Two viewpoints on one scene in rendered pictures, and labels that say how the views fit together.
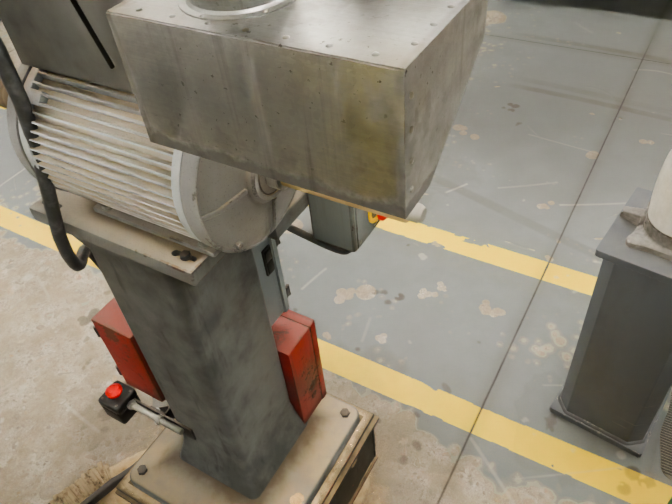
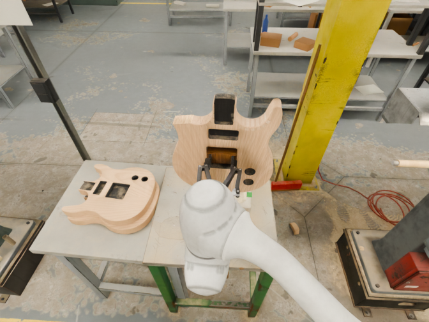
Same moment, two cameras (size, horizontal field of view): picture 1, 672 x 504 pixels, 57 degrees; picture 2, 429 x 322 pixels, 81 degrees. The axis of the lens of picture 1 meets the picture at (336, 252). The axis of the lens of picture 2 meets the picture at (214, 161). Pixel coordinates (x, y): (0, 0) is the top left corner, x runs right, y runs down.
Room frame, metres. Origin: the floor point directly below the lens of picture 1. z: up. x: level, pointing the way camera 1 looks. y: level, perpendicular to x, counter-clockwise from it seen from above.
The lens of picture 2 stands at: (0.79, -1.18, 2.06)
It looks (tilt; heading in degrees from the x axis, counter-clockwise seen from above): 46 degrees down; 148
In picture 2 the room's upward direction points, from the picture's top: straight up
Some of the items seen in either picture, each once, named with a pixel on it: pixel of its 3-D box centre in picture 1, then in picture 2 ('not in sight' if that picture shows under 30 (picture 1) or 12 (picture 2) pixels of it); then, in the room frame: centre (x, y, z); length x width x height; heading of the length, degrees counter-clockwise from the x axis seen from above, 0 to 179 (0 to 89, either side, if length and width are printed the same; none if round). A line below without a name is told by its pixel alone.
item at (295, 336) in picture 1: (268, 349); (423, 271); (0.97, 0.20, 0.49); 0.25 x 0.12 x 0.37; 55
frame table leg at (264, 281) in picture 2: not in sight; (258, 294); (0.54, -0.71, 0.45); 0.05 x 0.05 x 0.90; 55
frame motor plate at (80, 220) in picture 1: (156, 198); not in sight; (0.84, 0.29, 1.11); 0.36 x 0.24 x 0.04; 55
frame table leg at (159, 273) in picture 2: not in sight; (166, 289); (0.22, -1.17, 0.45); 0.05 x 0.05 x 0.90; 55
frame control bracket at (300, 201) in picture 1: (296, 199); not in sight; (0.90, 0.06, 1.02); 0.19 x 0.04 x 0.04; 145
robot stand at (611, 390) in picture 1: (638, 330); not in sight; (0.99, -0.79, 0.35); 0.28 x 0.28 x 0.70; 48
